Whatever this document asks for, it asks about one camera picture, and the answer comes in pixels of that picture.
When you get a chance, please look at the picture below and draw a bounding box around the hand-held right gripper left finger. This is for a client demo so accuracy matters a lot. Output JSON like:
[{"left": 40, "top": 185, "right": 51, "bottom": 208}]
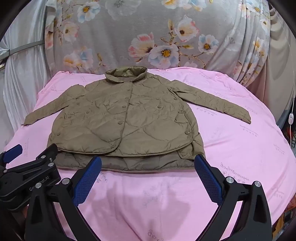
[{"left": 24, "top": 156, "right": 102, "bottom": 241}]

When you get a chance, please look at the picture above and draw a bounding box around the pink blanket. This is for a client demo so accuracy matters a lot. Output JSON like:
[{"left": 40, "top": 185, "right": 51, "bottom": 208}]
[{"left": 3, "top": 67, "right": 296, "bottom": 241}]

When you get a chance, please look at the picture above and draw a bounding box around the beige curtain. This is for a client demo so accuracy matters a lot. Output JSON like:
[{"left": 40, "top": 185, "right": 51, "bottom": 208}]
[{"left": 246, "top": 9, "right": 296, "bottom": 122}]

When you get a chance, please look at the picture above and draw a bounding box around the grey strap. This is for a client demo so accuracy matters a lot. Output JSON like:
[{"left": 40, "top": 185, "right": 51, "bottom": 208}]
[{"left": 7, "top": 40, "right": 45, "bottom": 57}]

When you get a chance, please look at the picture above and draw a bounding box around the white satin curtain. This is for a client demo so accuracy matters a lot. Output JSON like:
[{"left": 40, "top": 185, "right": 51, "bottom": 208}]
[{"left": 0, "top": 0, "right": 56, "bottom": 151}]

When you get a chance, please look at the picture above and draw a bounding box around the white cable with switch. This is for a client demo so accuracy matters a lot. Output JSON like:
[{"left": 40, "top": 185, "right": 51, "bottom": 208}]
[{"left": 287, "top": 97, "right": 296, "bottom": 149}]

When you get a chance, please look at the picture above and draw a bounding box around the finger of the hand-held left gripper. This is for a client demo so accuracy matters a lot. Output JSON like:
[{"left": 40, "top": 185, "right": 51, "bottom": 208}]
[
  {"left": 0, "top": 144, "right": 23, "bottom": 172},
  {"left": 5, "top": 144, "right": 59, "bottom": 183}
]

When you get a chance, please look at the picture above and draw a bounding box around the grey floral cloth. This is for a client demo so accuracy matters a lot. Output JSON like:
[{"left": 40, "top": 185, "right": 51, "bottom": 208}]
[{"left": 44, "top": 0, "right": 271, "bottom": 85}]

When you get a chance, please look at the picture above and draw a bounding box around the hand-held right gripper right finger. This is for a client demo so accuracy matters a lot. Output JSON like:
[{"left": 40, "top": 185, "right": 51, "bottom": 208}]
[{"left": 194, "top": 154, "right": 273, "bottom": 241}]

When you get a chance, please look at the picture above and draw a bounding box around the olive quilted jacket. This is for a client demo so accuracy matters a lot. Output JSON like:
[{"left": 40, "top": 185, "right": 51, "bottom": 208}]
[{"left": 22, "top": 65, "right": 252, "bottom": 173}]

